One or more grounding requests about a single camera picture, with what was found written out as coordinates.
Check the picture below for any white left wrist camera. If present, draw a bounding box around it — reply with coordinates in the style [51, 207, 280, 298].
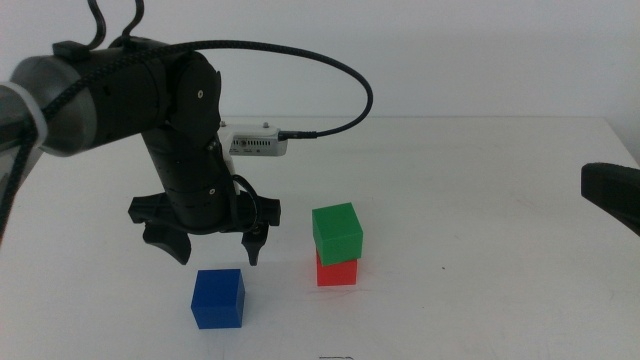
[218, 122, 289, 159]

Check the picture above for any green cube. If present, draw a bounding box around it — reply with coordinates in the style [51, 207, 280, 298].
[311, 201, 365, 267]

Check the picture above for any thin black left wrist cable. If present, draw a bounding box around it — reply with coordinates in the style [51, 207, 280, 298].
[87, 0, 146, 50]

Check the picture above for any blue cube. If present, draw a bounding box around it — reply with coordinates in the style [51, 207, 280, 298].
[190, 268, 247, 331]

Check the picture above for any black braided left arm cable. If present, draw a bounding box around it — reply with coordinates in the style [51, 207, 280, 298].
[0, 39, 375, 244]

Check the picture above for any red cube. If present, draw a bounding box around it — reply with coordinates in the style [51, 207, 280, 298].
[315, 249, 359, 287]

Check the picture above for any thin black left gripper cable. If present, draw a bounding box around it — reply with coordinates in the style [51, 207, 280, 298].
[230, 173, 264, 236]

